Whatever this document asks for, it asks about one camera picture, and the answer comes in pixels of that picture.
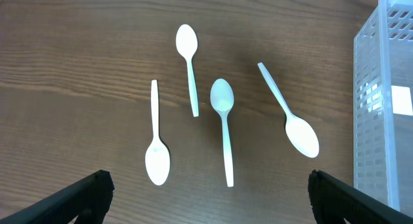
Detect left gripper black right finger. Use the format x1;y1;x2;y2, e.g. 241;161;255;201
308;170;412;224

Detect white spoon leftmost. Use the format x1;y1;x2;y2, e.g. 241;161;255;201
145;80;170;186

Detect white spoon middle left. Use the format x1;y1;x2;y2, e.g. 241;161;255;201
210;78;234;187

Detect white spoon far left top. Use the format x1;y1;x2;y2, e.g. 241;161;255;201
176;24;199;117

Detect clear plastic basket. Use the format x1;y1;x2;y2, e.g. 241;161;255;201
353;0;412;216

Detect white spoon near clear basket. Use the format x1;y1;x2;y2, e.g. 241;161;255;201
257;62;319;158

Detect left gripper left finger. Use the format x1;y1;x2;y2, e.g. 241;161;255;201
1;170;115;224

